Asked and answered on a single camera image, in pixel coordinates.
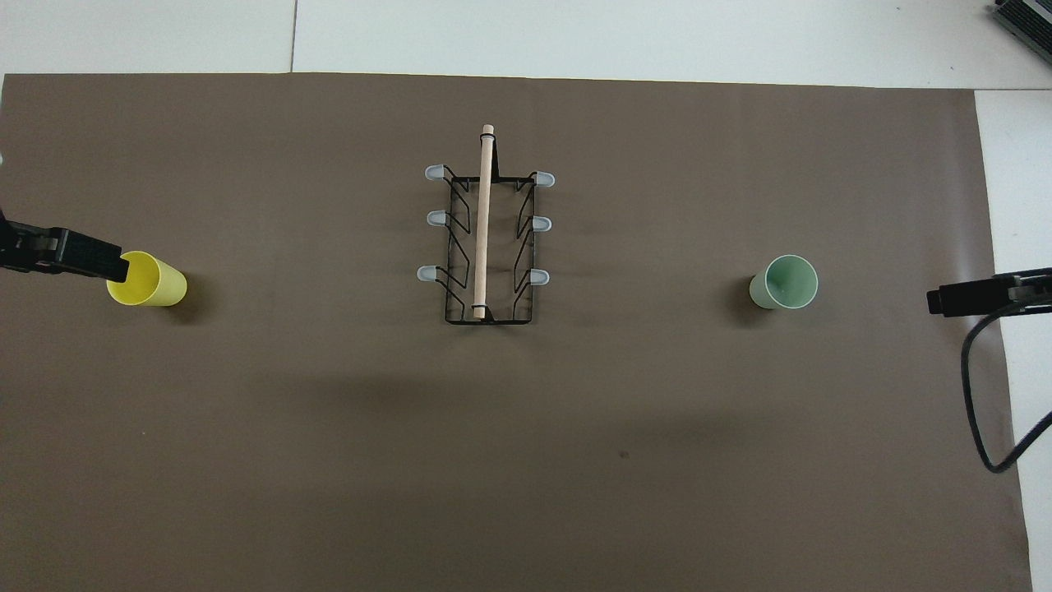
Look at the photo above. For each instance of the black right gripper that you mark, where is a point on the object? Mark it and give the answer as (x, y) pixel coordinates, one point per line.
(1027, 289)

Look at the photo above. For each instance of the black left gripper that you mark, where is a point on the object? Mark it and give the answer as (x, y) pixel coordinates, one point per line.
(25, 247)

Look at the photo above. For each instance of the yellow plastic cup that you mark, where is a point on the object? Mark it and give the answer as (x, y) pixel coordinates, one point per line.
(168, 288)

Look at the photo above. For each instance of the green plastic cup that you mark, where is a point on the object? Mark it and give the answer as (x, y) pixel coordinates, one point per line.
(789, 279)

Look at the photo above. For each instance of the brown table mat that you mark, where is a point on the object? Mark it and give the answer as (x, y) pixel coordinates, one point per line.
(329, 411)

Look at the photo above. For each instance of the grey ribbed device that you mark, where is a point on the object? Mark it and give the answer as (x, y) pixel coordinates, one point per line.
(1031, 15)

